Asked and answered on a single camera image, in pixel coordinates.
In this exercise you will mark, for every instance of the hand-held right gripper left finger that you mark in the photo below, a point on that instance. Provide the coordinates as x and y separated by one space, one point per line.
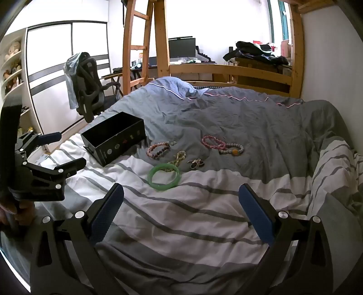
107 210

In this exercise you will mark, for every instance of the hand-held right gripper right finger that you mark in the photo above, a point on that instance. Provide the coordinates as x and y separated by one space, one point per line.
255 210

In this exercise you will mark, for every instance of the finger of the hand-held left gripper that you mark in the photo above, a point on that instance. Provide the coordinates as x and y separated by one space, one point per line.
61 170
49 137

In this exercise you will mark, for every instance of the green jade bangle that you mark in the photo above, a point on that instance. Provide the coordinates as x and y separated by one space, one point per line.
150 177

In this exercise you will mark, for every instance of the black cardboard box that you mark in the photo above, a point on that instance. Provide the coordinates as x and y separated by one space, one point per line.
119 147

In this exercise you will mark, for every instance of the person's left hand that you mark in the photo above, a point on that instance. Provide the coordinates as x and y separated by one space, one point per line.
25 211

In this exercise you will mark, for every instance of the yellow toy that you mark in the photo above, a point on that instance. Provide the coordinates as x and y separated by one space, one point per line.
25 131

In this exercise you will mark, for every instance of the blue grey garment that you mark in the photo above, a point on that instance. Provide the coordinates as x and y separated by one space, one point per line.
71 85

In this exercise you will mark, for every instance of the white shelf unit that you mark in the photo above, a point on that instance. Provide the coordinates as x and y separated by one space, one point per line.
17 85

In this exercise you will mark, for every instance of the white sliding wardrobe doors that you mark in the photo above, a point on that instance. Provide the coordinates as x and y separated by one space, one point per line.
51 71

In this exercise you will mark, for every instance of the black office chair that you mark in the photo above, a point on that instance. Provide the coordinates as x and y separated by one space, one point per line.
90 85

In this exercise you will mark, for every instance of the brown plush toy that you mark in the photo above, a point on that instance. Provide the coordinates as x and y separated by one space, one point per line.
12 71

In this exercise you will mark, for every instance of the beige plush toy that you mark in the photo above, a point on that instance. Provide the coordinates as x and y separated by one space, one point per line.
13 48

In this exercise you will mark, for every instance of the grey white striped duvet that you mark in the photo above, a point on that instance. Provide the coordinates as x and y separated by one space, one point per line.
227 119

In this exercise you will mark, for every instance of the wooden desk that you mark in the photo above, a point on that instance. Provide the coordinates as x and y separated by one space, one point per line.
119 69

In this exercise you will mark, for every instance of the dark laptop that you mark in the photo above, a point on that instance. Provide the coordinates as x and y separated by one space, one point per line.
153 61

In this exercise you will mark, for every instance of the checkered bed sheet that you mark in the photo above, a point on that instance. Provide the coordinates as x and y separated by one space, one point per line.
207 87

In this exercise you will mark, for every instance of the wooden ladder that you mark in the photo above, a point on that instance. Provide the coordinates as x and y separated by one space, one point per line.
147 42

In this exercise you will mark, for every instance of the wooden cabinet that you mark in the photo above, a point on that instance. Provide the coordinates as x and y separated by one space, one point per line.
263 61

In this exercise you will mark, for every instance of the black computer monitor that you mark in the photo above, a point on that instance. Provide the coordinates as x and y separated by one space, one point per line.
181 48

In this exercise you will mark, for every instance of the pile of dark clothes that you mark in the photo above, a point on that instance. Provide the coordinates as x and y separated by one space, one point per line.
255 49

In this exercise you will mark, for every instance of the black desk organizer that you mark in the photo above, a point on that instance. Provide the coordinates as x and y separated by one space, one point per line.
204 57

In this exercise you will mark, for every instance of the wooden bed frame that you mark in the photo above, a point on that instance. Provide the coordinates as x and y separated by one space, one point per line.
161 42

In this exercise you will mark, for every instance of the teal window frame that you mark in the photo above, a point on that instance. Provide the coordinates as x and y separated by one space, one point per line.
283 19

